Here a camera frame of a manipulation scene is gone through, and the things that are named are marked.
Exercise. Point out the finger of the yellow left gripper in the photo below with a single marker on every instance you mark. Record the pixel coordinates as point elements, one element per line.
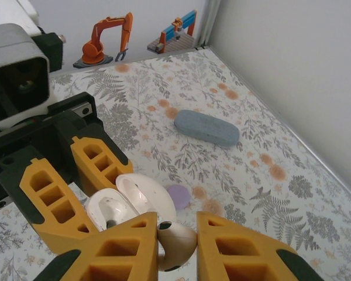
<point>117,165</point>
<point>61,237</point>

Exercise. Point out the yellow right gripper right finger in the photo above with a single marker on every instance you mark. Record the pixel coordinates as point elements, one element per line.
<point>206,251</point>

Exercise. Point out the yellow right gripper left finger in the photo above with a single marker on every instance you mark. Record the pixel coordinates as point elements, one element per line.
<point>146,251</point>

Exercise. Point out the white earbud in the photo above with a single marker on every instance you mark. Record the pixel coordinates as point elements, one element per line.
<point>177,240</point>

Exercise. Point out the white earbud charging case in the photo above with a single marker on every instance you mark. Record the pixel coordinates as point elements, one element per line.
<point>155,193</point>

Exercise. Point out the purple earbud charging case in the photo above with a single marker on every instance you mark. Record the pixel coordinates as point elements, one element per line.
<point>180,196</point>

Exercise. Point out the orange claw arm sticker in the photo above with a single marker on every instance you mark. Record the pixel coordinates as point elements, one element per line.
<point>93,49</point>

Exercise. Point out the blue-grey glasses case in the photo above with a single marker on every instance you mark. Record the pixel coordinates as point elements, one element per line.
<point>207,128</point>

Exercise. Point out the blue gantry machine sticker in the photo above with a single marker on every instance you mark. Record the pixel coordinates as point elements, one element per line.
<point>178,32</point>

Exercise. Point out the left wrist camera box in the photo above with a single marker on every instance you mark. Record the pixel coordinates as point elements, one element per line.
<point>14,44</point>

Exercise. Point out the long aluminium table edge rail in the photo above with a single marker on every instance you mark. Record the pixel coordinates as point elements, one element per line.
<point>296,135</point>

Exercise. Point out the aluminium frame post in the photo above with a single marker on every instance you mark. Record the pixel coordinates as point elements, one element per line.
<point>211,23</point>

